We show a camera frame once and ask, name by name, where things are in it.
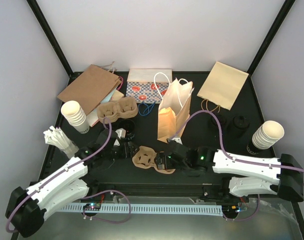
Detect single pulp cup carrier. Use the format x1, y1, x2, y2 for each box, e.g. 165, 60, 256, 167
132, 146, 175, 175

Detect orange paper bag white handles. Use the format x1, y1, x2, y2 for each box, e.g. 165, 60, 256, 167
154, 72, 194, 143

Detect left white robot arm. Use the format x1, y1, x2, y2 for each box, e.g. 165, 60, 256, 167
5, 129, 138, 238

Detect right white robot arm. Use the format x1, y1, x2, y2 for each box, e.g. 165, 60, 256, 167
154, 141, 304, 202

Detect black coffee cup open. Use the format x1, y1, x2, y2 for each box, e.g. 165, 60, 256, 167
118, 119, 135, 142

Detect pink white paper bag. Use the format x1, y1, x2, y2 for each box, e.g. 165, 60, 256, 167
86, 76, 124, 127

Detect black cup lid stack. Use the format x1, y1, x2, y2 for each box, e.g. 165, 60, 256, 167
209, 114, 227, 130

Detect blue checkered paper bag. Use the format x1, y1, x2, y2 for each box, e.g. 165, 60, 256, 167
126, 68, 173, 104

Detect left base circuit board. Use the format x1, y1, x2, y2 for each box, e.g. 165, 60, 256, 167
83, 203, 101, 211

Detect base circuit board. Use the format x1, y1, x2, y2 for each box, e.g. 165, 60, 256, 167
222, 205, 248, 213
83, 203, 101, 211

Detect left stack paper cups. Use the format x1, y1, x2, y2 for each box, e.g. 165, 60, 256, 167
60, 100, 90, 134

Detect stack paper cups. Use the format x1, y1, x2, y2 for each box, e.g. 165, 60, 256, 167
60, 100, 90, 134
247, 120, 285, 155

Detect black lidded cup right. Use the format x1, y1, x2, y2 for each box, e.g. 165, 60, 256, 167
228, 115, 250, 138

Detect white wrapped straws bundle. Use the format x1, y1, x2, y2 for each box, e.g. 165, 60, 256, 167
43, 126, 79, 159

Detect brown kraft paper bag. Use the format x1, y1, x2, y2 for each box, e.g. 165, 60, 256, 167
57, 64, 120, 115

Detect right base circuit board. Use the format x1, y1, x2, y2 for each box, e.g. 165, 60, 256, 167
222, 205, 248, 213

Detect right stack paper cups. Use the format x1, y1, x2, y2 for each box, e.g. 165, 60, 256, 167
247, 120, 285, 155

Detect light blue cable duct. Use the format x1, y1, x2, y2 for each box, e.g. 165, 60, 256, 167
59, 201, 223, 217

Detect tan paper bag brown handles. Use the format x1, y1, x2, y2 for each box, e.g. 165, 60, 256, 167
197, 61, 249, 110

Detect right black frame post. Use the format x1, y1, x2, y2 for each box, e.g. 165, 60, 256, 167
247, 0, 296, 75

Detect black frame post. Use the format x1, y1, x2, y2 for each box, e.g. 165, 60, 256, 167
26, 0, 73, 77
247, 0, 296, 75

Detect left black frame post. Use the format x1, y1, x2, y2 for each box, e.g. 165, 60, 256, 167
26, 0, 73, 77

